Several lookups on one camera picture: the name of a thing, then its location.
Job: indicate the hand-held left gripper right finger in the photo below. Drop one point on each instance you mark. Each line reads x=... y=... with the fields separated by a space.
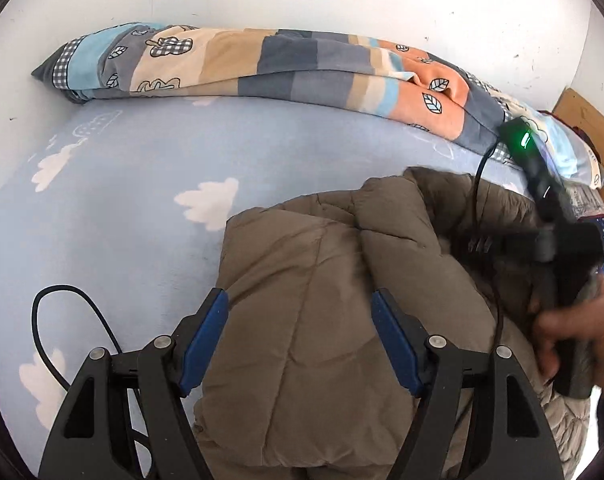
x=397 y=345

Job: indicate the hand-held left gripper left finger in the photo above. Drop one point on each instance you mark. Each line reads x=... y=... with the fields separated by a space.
x=204 y=345

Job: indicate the olive quilted hooded jacket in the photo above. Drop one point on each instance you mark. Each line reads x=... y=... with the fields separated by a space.
x=307 y=310

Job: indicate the grey printed pillow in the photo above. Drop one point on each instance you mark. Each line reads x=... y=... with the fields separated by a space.
x=587 y=200

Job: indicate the dark red cloth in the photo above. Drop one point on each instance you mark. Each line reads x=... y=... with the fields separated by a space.
x=589 y=145

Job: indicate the wooden headboard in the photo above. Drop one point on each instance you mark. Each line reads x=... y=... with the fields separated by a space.
x=592 y=115

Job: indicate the light blue cloud bed sheet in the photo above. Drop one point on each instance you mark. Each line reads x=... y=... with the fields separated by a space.
x=131 y=170

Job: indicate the patchwork printed quilt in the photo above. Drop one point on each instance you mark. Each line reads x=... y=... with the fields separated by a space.
x=231 y=60

